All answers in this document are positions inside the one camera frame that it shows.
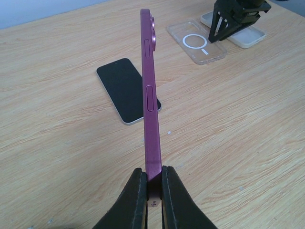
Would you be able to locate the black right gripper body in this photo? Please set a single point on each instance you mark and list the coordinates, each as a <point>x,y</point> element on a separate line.
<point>239,11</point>

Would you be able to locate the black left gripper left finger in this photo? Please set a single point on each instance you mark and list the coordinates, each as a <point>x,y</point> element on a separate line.
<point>130,209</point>

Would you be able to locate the phone with black screen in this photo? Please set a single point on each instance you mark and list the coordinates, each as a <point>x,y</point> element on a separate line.
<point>123,84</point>

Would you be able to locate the pink phone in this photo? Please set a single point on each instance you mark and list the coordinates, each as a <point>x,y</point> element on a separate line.
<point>153,161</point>

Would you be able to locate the clear magsafe phone case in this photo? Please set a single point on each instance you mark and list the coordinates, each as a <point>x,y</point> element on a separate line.
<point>192,37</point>

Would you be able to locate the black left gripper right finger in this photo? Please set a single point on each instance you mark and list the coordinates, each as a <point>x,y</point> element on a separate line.
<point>179,211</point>

